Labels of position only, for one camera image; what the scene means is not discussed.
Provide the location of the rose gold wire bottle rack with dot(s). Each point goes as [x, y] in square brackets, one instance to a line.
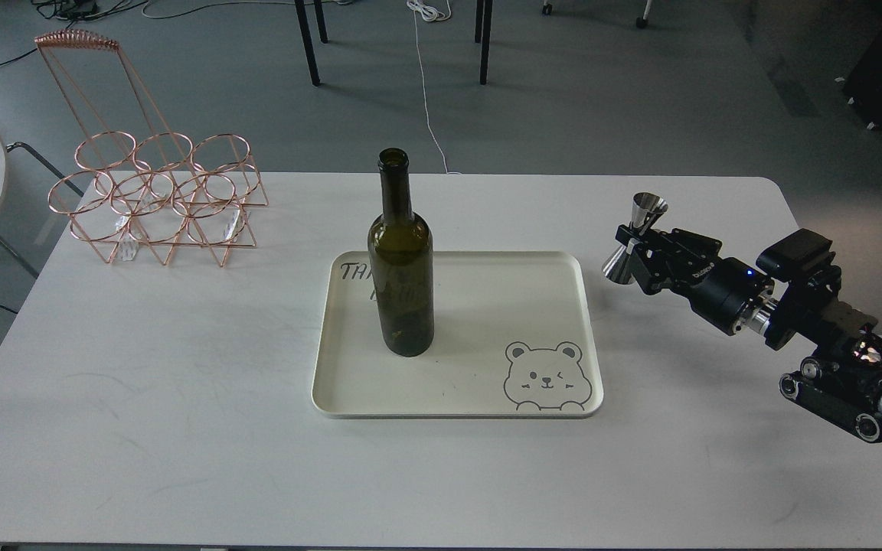
[155, 189]

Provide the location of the dark green wine bottle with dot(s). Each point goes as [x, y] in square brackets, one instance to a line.
[400, 246]

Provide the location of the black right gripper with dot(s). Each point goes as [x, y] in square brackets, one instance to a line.
[723, 291]

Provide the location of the cream bear tray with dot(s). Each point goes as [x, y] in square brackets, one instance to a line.
[513, 338]

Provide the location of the steel double jigger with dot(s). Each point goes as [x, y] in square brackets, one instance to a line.
[646, 209]

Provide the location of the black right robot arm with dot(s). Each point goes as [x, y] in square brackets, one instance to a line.
[792, 290]

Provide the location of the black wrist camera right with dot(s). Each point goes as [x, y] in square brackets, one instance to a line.
[798, 257]

